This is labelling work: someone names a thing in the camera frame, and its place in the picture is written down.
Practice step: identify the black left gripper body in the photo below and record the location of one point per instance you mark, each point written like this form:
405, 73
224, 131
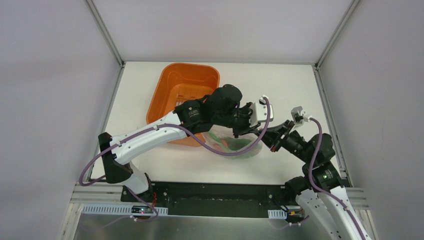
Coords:
241, 122

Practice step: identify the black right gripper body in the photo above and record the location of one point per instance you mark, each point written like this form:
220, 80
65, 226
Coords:
280, 137

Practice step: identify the clear zip top bag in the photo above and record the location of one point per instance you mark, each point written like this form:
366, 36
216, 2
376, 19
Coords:
222, 140

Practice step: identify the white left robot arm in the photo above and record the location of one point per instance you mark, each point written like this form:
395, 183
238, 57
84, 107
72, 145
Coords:
220, 108

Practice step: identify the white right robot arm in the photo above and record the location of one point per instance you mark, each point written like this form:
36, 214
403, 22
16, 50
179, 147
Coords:
320, 191

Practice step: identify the orange plastic basket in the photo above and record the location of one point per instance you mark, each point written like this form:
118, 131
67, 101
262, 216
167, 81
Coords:
178, 83

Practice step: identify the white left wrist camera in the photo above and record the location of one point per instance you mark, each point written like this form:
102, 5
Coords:
260, 112

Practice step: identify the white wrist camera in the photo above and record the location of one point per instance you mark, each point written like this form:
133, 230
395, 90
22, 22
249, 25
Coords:
300, 116
260, 112

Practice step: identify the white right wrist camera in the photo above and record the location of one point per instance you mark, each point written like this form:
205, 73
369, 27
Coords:
300, 116

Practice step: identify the right white cable duct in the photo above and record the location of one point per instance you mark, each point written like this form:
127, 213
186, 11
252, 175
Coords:
277, 214

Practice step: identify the white cable duct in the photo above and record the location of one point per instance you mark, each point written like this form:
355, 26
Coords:
123, 209
277, 214

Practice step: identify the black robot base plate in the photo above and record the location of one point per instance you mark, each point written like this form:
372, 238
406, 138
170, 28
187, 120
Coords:
218, 199

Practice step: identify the left white cable duct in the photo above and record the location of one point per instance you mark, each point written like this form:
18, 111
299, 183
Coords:
123, 209

